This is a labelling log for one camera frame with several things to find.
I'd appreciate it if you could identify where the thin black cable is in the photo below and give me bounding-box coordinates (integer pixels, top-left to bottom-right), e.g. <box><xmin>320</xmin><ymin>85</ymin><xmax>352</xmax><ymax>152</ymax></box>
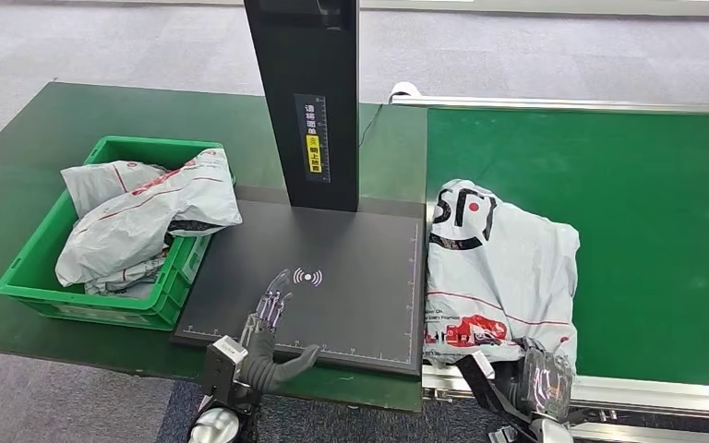
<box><xmin>357</xmin><ymin>103</ymin><xmax>387</xmax><ymax>149</ymax></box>

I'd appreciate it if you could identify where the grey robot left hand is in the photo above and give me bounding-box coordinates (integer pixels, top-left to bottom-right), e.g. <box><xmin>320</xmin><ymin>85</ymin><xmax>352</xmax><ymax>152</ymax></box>
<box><xmin>239</xmin><ymin>268</ymin><xmax>321</xmax><ymax>396</ymax></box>

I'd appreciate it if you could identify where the green plastic crate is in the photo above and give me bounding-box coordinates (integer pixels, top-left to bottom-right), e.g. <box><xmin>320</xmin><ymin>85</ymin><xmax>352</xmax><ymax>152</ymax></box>
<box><xmin>0</xmin><ymin>135</ymin><xmax>237</xmax><ymax>332</ymax></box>

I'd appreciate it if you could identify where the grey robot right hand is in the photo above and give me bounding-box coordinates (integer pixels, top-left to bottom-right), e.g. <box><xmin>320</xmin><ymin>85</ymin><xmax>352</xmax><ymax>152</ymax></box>
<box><xmin>491</xmin><ymin>338</ymin><xmax>576</xmax><ymax>425</ymax></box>

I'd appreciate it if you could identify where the green conveyor belt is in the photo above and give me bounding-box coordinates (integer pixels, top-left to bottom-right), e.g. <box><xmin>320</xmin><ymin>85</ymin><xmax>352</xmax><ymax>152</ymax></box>
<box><xmin>425</xmin><ymin>106</ymin><xmax>709</xmax><ymax>390</ymax></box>

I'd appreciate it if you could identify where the black label with yellow sticker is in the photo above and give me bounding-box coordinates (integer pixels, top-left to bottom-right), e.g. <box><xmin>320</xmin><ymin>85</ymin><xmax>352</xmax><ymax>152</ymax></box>
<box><xmin>294</xmin><ymin>92</ymin><xmax>332</xmax><ymax>184</ymax></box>

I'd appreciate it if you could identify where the crumpled white printed package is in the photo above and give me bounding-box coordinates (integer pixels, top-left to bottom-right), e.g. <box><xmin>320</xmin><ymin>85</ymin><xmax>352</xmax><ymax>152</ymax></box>
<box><xmin>84</xmin><ymin>243</ymin><xmax>171</xmax><ymax>299</ymax></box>

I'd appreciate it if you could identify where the large white courier package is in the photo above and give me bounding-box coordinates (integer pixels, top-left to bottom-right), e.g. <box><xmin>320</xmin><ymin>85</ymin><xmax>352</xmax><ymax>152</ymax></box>
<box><xmin>423</xmin><ymin>178</ymin><xmax>582</xmax><ymax>369</ymax></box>

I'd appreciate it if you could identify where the small white courier package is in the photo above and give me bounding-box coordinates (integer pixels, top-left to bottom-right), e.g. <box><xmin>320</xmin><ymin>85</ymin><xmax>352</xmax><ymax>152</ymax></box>
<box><xmin>60</xmin><ymin>161</ymin><xmax>170</xmax><ymax>219</ymax></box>

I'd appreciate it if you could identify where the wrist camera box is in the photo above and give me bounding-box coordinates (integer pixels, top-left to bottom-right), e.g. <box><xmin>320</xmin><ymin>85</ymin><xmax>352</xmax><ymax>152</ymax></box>
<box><xmin>454</xmin><ymin>351</ymin><xmax>515</xmax><ymax>425</ymax></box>
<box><xmin>199</xmin><ymin>334</ymin><xmax>249</xmax><ymax>406</ymax></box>

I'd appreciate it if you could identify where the white package with red stripe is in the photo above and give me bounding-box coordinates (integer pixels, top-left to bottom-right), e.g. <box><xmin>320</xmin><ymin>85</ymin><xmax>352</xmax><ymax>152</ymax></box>
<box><xmin>54</xmin><ymin>148</ymin><xmax>244</xmax><ymax>287</ymax></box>

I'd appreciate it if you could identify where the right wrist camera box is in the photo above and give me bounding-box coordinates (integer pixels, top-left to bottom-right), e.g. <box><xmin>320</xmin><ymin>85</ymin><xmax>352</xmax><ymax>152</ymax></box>
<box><xmin>454</xmin><ymin>351</ymin><xmax>515</xmax><ymax>425</ymax></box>

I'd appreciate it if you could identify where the silver conveyor side rail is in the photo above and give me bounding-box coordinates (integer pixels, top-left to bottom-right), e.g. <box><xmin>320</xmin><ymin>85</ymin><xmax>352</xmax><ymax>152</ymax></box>
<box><xmin>421</xmin><ymin>363</ymin><xmax>709</xmax><ymax>443</ymax></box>
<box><xmin>390</xmin><ymin>93</ymin><xmax>709</xmax><ymax>116</ymax></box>

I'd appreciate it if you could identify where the black inbound scanner machine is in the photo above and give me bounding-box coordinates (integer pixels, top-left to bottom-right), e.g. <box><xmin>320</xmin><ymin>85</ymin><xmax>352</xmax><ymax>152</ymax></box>
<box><xmin>171</xmin><ymin>0</ymin><xmax>427</xmax><ymax>377</ymax></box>

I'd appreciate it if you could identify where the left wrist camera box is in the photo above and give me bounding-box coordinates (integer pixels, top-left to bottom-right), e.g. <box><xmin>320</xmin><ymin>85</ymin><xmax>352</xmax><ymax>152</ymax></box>
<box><xmin>199</xmin><ymin>334</ymin><xmax>249</xmax><ymax>406</ymax></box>

